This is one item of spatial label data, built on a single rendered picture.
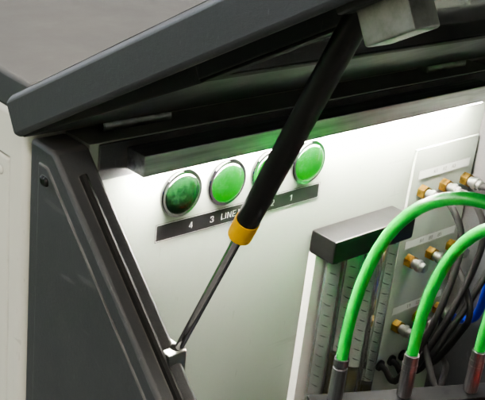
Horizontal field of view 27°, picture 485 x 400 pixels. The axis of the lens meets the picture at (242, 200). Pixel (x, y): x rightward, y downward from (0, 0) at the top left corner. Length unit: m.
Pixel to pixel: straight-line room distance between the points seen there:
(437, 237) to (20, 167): 0.64
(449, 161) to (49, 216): 0.60
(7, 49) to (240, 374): 0.47
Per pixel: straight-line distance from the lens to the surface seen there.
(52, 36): 1.05
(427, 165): 1.29
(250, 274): 1.12
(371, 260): 1.09
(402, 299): 1.37
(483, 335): 1.23
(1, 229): 1.00
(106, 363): 0.89
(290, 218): 1.13
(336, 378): 1.18
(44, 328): 0.97
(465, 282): 1.33
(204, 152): 0.95
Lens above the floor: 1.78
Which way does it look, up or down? 24 degrees down
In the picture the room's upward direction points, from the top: 7 degrees clockwise
